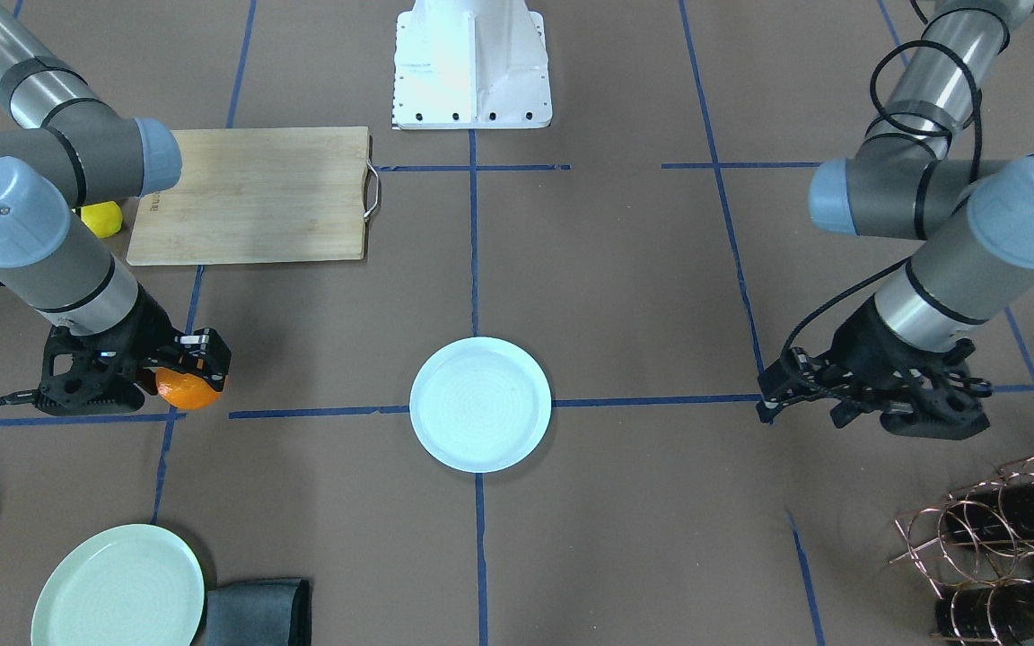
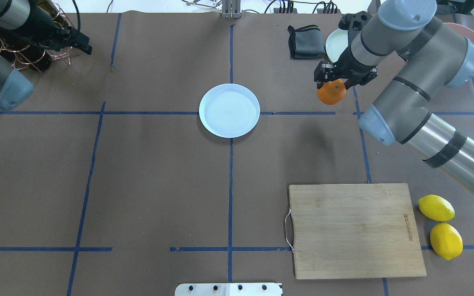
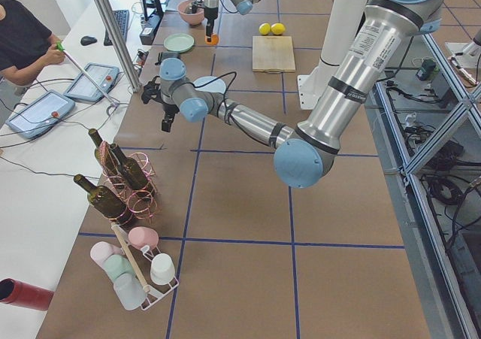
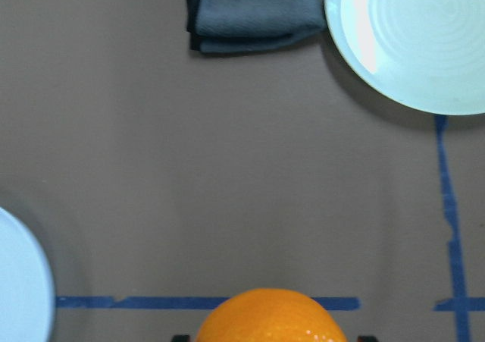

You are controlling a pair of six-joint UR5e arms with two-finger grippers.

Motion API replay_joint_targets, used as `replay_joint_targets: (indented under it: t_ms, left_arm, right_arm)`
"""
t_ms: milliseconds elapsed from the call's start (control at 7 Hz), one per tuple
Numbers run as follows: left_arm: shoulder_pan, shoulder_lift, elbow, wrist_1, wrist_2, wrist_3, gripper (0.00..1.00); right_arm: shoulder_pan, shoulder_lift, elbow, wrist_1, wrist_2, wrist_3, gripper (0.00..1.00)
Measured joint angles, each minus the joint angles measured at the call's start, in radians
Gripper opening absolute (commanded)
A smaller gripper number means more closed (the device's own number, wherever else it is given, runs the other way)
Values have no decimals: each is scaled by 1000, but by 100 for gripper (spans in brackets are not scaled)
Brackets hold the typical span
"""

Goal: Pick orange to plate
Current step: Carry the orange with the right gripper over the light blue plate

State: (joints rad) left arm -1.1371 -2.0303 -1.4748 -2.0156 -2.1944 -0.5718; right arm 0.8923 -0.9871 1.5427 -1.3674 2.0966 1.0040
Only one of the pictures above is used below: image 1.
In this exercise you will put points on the grey folded cloth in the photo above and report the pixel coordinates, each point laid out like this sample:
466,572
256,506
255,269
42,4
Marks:
260,612

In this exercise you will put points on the dark wine bottle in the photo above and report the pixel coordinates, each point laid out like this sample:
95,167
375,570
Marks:
1002,615
991,514

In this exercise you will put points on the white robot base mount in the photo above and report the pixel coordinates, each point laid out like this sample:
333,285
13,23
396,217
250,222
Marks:
471,64

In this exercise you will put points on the upper yellow lemon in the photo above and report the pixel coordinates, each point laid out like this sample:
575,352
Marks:
104,220

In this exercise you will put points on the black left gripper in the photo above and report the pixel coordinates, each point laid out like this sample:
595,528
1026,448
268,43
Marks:
864,344

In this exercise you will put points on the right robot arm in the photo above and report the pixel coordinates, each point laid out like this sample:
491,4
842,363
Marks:
71,149

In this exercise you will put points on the bamboo cutting board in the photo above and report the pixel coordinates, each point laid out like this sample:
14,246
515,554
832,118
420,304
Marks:
260,195

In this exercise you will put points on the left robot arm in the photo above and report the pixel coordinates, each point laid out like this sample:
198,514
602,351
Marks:
919,175

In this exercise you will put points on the light blue plate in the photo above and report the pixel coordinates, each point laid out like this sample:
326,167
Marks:
480,405

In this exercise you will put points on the orange fruit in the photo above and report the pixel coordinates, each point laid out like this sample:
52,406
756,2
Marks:
184,391

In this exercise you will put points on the light green plate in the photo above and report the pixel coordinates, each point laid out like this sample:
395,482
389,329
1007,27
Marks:
135,584

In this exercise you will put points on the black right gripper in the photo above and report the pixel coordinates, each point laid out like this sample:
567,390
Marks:
150,329

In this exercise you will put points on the copper wire wine rack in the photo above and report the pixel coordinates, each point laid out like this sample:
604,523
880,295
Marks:
975,548

